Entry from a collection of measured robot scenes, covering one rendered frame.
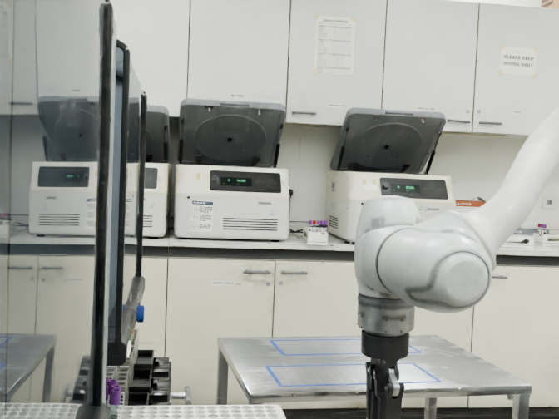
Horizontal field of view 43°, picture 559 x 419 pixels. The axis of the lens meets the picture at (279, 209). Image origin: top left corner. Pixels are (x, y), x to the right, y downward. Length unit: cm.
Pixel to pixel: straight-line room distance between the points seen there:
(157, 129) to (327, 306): 123
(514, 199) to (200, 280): 251
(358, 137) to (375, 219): 273
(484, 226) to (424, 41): 299
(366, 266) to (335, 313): 245
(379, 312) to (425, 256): 20
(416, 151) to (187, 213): 135
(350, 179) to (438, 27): 99
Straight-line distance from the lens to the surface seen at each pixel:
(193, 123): 364
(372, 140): 383
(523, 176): 107
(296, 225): 404
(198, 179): 340
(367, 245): 106
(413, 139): 387
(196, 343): 345
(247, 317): 343
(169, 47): 369
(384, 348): 111
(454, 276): 90
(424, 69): 391
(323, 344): 178
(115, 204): 160
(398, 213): 106
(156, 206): 335
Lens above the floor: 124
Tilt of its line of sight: 3 degrees down
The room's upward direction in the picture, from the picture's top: 2 degrees clockwise
